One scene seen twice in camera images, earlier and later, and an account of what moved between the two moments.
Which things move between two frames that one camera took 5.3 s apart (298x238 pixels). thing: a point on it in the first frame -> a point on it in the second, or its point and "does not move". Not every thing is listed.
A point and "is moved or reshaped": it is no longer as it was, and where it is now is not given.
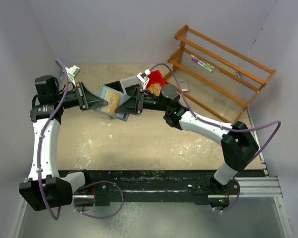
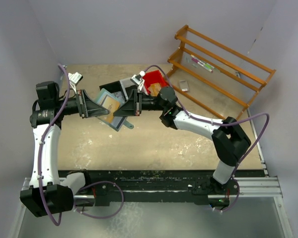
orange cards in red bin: (155, 89) does not move
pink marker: (197, 61) does not move
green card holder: (114, 96) is moved or reshaped
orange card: (112, 97) is moved or reshaped
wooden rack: (222, 80) does not move
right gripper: (133, 107) does not move
